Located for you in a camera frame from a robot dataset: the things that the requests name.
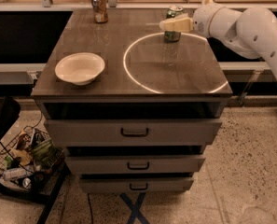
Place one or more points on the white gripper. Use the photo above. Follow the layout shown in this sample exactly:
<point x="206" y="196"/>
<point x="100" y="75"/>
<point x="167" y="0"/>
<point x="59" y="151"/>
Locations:
<point x="202" y="20"/>

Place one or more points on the green soda can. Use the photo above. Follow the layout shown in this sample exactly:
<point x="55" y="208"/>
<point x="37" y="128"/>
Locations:
<point x="173" y="11"/>

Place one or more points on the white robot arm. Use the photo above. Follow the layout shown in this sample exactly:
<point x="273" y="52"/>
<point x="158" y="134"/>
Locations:
<point x="251" y="33"/>

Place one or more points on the brown soda can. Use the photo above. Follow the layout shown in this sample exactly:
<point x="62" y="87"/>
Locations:
<point x="99" y="11"/>

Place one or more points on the white paper bowl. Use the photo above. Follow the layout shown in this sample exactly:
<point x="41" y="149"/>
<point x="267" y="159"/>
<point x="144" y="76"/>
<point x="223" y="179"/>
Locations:
<point x="79" y="68"/>

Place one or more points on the grey drawer cabinet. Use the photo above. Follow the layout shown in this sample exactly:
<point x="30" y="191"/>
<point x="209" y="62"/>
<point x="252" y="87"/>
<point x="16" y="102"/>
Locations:
<point x="144" y="78"/>

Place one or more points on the middle grey drawer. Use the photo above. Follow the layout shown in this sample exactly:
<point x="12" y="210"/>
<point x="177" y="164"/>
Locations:
<point x="105" y="165"/>

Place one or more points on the grey drawer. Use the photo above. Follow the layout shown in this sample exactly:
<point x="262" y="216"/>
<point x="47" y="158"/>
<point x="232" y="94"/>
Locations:
<point x="105" y="165"/>
<point x="178" y="184"/>
<point x="132" y="133"/>

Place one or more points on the top grey drawer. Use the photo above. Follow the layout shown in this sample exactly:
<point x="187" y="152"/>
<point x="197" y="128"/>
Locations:
<point x="132" y="133"/>

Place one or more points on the bottom grey drawer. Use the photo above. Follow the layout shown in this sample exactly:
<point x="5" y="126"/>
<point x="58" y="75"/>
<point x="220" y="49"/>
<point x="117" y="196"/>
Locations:
<point x="178" y="184"/>

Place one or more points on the green snack bag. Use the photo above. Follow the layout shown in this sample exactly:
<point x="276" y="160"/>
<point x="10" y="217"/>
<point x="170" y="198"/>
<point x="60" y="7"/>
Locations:
<point x="46" y="154"/>

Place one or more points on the blue tape cross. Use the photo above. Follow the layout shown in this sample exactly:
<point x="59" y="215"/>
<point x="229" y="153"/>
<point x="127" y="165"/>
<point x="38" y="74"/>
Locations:
<point x="135" y="208"/>

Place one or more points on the brown snack bag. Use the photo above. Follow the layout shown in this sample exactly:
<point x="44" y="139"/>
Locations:
<point x="23" y="140"/>

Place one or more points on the plastic water bottle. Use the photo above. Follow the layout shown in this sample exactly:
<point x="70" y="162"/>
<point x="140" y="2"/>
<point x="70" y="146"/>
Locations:
<point x="16" y="173"/>

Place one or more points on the black wire basket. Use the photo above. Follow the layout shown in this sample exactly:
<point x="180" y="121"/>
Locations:
<point x="11" y="158"/>

